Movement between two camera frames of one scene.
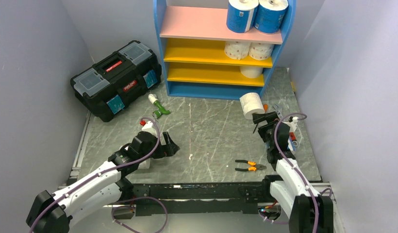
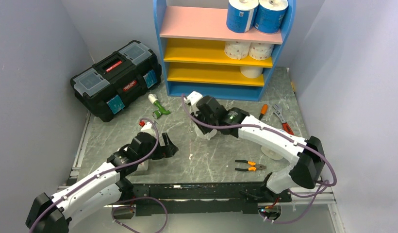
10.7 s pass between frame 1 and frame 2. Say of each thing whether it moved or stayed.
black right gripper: moved
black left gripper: stayed
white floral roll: stayed
